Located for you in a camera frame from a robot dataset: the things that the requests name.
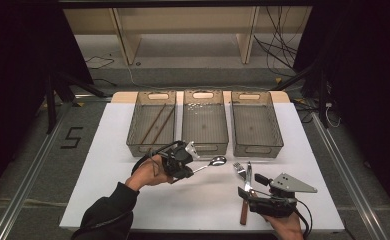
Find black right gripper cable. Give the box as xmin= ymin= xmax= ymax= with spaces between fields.
xmin=294 ymin=199 xmax=314 ymax=240

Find thin black floor cable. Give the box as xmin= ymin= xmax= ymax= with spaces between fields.
xmin=84 ymin=55 xmax=116 ymax=70

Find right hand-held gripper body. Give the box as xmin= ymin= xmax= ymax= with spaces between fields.
xmin=248 ymin=172 xmax=318 ymax=219

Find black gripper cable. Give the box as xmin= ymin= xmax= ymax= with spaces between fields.
xmin=71 ymin=140 xmax=184 ymax=239
xmin=294 ymin=199 xmax=314 ymax=240

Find person's left hand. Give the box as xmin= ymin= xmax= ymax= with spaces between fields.
xmin=126 ymin=154 xmax=174 ymax=192

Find person's right hand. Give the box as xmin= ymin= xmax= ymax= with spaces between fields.
xmin=262 ymin=211 xmax=305 ymax=240

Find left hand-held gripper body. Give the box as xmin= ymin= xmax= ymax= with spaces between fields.
xmin=161 ymin=140 xmax=201 ymax=179

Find dark curtain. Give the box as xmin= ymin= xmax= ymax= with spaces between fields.
xmin=294 ymin=0 xmax=390 ymax=221
xmin=0 ymin=0 xmax=94 ymax=204

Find metal spoon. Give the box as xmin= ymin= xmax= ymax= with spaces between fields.
xmin=191 ymin=155 xmax=228 ymax=174

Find grey translucent plastic bin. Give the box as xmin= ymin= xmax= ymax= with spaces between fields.
xmin=230 ymin=90 xmax=285 ymax=159
xmin=126 ymin=90 xmax=177 ymax=158
xmin=181 ymin=89 xmax=230 ymax=157

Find brown wooden chopstick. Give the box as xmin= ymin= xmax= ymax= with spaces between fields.
xmin=140 ymin=103 xmax=167 ymax=145
xmin=146 ymin=107 xmax=176 ymax=155

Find beige wooden furniture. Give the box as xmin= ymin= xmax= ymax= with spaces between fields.
xmin=62 ymin=6 xmax=312 ymax=66

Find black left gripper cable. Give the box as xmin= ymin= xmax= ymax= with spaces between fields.
xmin=71 ymin=140 xmax=184 ymax=239

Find aluminium floor rail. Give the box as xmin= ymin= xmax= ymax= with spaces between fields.
xmin=311 ymin=111 xmax=389 ymax=240
xmin=0 ymin=103 xmax=74 ymax=240

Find black metal stand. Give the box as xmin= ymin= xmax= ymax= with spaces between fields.
xmin=44 ymin=71 xmax=107 ymax=134
xmin=271 ymin=59 xmax=331 ymax=129

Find white table cover sheet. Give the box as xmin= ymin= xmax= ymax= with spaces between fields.
xmin=59 ymin=101 xmax=346 ymax=233

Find bundle of black cables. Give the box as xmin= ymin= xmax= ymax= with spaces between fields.
xmin=253 ymin=6 xmax=299 ymax=78

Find knife with wooden handle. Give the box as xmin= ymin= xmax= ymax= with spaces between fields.
xmin=239 ymin=161 xmax=253 ymax=226

